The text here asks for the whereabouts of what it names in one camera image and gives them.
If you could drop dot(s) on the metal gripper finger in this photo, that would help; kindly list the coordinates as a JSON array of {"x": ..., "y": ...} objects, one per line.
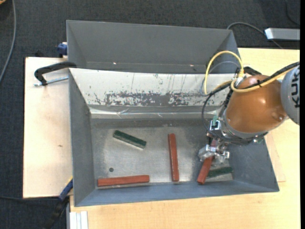
[
  {"x": 206, "y": 153},
  {"x": 222, "y": 157}
]

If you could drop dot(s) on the dark green flat block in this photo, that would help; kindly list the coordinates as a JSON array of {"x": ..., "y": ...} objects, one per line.
[
  {"x": 129, "y": 139},
  {"x": 220, "y": 172}
]

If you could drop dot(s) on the pale wood flat board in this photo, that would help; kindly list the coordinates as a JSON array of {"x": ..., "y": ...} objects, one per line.
[{"x": 47, "y": 128}]

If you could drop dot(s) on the red-brown block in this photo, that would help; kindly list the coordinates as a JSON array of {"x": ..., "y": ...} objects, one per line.
[
  {"x": 122, "y": 180},
  {"x": 173, "y": 156},
  {"x": 205, "y": 171}
]

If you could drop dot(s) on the grey metal bin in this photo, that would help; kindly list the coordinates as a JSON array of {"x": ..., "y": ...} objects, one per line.
[{"x": 143, "y": 46}]

